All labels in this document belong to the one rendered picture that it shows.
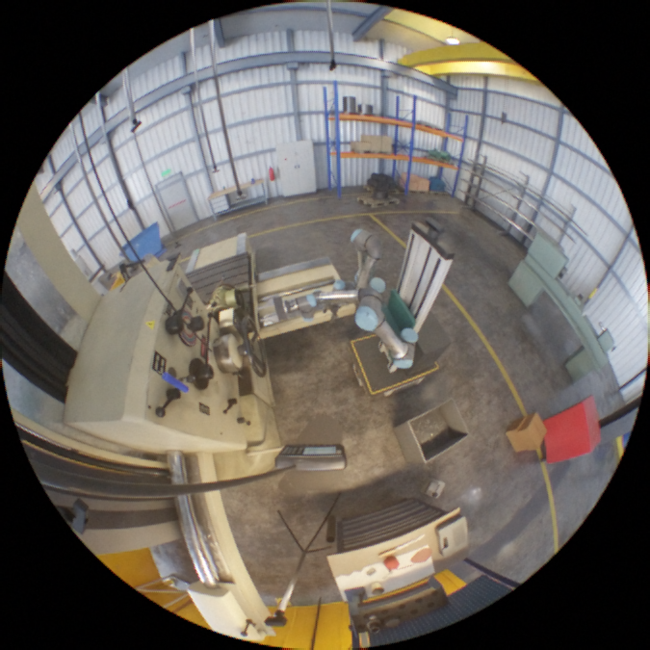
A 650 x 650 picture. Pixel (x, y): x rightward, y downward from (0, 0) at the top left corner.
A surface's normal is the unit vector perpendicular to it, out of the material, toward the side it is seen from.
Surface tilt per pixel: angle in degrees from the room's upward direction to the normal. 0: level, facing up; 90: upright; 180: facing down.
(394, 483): 0
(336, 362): 0
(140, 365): 45
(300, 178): 90
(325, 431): 0
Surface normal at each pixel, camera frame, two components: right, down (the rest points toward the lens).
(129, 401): 0.64, -0.60
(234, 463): -0.05, -0.59
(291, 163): 0.29, 0.77
